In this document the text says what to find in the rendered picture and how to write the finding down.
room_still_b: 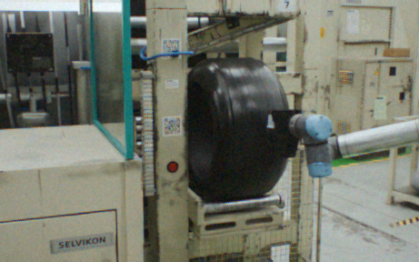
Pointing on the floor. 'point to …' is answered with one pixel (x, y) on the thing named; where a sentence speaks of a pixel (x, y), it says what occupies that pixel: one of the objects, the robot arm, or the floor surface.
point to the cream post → (162, 156)
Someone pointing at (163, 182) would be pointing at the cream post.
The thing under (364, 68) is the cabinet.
